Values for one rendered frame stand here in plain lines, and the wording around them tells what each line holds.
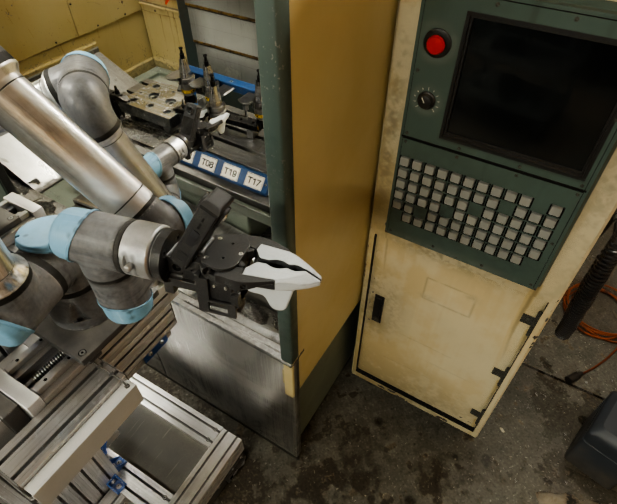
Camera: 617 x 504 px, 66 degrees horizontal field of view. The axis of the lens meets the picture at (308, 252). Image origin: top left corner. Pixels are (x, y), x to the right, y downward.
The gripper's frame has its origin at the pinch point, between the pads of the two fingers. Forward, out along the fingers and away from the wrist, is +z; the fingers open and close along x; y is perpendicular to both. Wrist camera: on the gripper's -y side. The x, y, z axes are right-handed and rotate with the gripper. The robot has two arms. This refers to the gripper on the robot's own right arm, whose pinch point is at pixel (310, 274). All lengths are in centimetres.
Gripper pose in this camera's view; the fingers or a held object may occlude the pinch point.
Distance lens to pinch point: 57.5
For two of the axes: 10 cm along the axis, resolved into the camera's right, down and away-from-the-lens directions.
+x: -2.8, 5.9, -7.6
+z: 9.6, 2.0, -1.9
